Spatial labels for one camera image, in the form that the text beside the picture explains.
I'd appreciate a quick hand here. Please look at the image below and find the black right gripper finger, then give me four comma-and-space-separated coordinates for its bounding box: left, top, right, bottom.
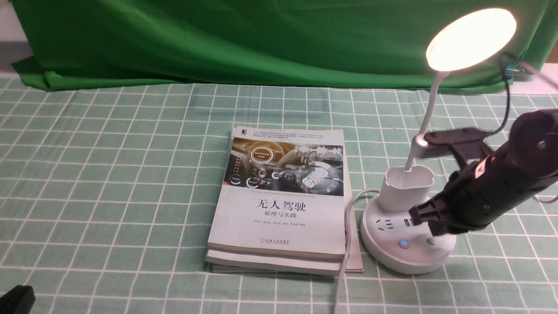
427, 217, 463, 237

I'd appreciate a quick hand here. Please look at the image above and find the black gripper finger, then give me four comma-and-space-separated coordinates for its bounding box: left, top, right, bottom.
408, 198, 448, 226

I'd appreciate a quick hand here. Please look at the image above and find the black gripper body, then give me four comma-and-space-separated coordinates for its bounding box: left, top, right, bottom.
436, 155, 524, 231

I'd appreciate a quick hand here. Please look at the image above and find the white desk lamp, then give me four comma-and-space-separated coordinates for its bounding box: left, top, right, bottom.
361, 7, 517, 274

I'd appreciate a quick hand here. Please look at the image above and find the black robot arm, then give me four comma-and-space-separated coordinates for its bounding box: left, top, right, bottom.
409, 109, 558, 236

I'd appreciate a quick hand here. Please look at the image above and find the middle white book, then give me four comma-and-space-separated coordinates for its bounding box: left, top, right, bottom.
205, 249, 342, 276

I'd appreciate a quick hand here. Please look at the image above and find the top white textbook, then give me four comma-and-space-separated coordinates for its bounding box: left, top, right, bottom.
207, 126, 347, 261

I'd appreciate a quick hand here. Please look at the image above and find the green backdrop cloth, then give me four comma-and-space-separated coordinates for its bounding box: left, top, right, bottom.
12, 0, 557, 91

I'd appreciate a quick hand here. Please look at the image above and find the green checkered tablecloth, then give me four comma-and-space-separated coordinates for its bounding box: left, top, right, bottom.
0, 78, 557, 314

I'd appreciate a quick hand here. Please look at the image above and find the black object at corner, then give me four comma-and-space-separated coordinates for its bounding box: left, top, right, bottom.
0, 285, 36, 314

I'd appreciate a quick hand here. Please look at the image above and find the white power cable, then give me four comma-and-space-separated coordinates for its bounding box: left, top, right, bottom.
332, 188, 381, 314

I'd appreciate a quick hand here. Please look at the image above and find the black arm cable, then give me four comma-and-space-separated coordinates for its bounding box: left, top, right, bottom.
490, 52, 558, 137

